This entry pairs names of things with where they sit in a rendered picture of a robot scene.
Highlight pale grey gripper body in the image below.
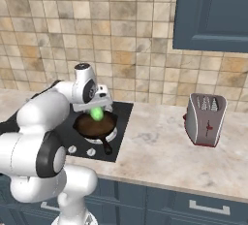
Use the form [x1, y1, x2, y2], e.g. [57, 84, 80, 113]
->
[71, 97, 114, 113]

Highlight green corn cob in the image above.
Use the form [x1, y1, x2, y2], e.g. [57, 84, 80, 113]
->
[89, 107, 105, 122]

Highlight dark brown frying pan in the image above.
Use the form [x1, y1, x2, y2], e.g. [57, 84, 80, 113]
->
[73, 111, 118, 156]

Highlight black hob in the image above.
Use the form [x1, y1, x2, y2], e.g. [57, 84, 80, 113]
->
[60, 101, 135, 164]

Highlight blue drawer front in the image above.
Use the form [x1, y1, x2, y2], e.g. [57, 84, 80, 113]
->
[0, 174, 119, 225]
[176, 190, 248, 225]

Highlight grey and red toaster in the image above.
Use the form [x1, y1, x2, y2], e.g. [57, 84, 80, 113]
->
[182, 92, 229, 148]

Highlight grey drawer handle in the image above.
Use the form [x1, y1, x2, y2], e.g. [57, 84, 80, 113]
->
[188, 199, 232, 216]
[40, 201, 61, 212]

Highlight blue wall cupboard door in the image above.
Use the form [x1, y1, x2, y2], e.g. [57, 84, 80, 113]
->
[172, 0, 248, 54]

